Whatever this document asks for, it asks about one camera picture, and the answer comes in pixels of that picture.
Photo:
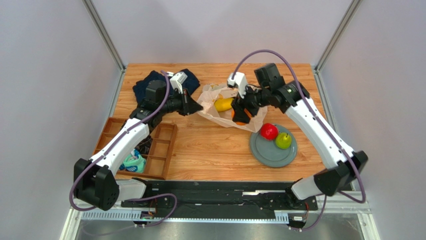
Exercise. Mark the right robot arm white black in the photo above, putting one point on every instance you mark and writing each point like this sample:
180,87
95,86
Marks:
342,163

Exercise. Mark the teal white rolled sock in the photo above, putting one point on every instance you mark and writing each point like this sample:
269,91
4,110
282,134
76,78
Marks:
134,162

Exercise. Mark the green fake pear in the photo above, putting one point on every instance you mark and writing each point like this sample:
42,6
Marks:
283,140

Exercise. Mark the translucent plastic bag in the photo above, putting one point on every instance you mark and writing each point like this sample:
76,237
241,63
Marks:
211,93

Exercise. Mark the red fake apple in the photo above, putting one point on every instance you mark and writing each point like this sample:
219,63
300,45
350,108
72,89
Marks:
269,131

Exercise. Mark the left aluminium frame post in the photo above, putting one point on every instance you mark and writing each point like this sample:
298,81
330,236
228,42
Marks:
97,20

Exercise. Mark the aluminium frame post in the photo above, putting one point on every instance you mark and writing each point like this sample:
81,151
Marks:
338,33
97,20

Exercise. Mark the yellow fake lemon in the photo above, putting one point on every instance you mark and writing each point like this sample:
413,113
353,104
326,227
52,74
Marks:
224,104

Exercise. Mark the right aluminium frame post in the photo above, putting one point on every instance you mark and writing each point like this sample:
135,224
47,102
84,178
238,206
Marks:
338,33

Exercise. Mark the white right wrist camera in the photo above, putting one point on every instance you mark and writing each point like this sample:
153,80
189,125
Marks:
239,81

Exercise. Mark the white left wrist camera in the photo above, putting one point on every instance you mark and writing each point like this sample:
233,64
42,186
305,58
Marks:
176,80

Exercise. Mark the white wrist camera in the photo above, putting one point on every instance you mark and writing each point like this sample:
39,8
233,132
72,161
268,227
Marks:
239,81
176,80

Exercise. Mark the grey round plate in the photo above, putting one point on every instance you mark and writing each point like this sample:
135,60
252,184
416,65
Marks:
268,153

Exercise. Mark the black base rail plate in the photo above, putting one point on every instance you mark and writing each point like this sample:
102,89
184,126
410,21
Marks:
219,200

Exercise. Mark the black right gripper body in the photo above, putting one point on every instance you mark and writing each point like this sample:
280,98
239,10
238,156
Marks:
248,101

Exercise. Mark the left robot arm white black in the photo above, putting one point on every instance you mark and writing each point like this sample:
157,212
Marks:
94,179

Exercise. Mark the brown wooden divider tray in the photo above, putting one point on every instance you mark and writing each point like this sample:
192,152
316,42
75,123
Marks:
157,149

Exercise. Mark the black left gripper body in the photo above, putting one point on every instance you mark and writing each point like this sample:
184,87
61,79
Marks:
181,102

